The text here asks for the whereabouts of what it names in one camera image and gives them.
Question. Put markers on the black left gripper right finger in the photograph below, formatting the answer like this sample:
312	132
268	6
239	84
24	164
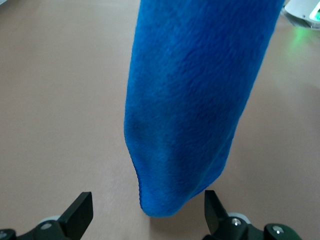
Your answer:
215	215

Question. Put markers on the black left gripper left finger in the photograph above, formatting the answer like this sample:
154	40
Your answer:
76	215

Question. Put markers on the blue microfibre towel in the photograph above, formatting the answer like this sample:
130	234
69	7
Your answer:
190	100

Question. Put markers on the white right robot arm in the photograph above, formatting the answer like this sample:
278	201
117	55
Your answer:
300	7

